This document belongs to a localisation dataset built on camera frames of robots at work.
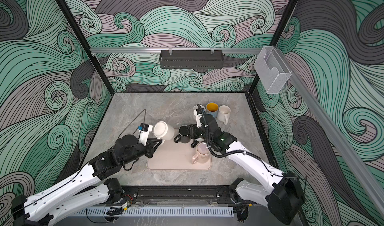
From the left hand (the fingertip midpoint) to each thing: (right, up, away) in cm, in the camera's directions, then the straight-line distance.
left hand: (161, 140), depth 71 cm
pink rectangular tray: (+3, -14, +19) cm, 23 cm away
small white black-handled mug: (+17, -5, +15) cm, 23 cm away
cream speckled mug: (+16, +14, -1) cm, 22 cm away
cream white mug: (+1, +5, -1) cm, 5 cm away
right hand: (+14, +5, +6) cm, 16 cm away
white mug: (+37, +11, +27) cm, 48 cm away
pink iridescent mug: (+21, -10, +6) cm, 24 cm away
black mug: (+10, -2, +15) cm, 18 cm away
